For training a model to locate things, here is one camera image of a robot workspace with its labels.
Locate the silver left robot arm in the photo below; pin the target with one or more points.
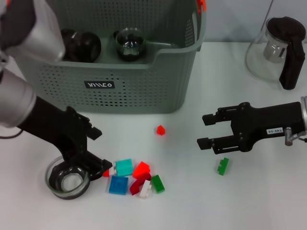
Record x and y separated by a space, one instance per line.
14 100

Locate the orange-red sloped brick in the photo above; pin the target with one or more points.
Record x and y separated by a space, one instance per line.
141 169

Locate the tiny red brick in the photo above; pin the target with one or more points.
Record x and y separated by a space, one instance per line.
106 174

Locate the white stepped brick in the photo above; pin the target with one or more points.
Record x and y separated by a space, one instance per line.
145 191

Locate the blue flat square plate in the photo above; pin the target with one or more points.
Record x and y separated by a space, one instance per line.
118 185

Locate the dark green brick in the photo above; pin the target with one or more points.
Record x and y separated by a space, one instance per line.
158 184

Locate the teal square brick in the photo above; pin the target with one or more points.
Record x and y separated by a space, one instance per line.
125 167

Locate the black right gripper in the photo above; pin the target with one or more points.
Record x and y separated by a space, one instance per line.
263 122

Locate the grey perforated storage bin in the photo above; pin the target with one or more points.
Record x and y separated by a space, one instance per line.
144 91

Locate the dark red curved brick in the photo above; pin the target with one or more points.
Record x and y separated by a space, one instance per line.
135 187

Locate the black clay teapot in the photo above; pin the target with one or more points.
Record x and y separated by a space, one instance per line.
68 36

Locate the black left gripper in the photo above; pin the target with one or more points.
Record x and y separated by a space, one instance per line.
64 134

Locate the bright green brick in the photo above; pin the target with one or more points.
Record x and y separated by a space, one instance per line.
223 167

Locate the small red cube block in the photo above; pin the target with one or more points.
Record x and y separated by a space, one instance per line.
161 130

